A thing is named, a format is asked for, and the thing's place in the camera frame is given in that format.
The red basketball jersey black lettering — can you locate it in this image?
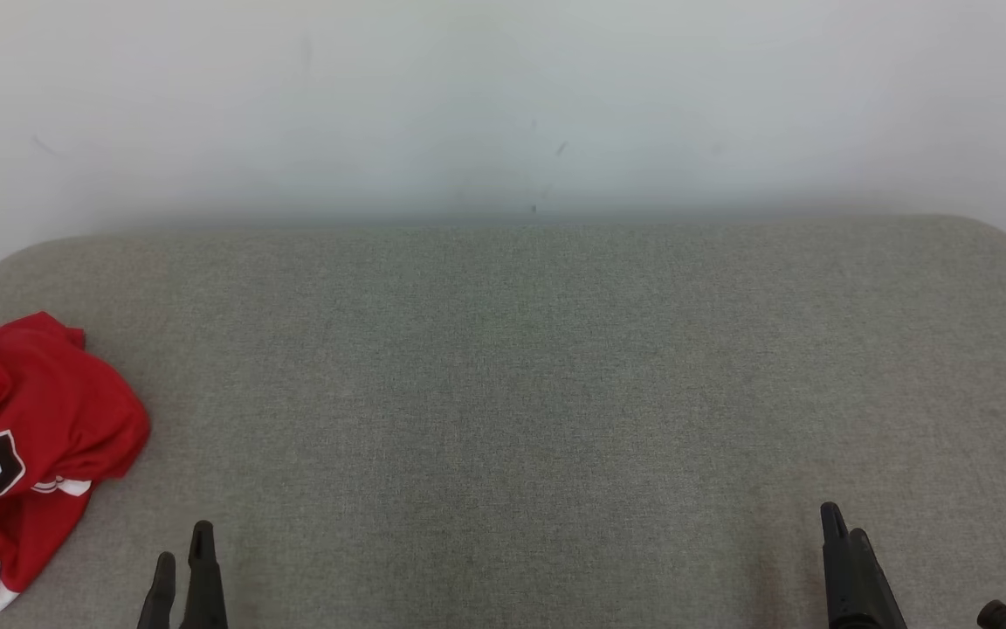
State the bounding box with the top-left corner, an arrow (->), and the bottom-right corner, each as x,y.
0,306 -> 152,504

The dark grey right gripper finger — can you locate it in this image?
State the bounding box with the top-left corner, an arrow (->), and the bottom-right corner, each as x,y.
820,502 -> 862,629
849,529 -> 907,629

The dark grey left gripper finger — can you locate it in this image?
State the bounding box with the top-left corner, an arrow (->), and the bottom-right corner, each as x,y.
180,521 -> 229,629
138,552 -> 176,629

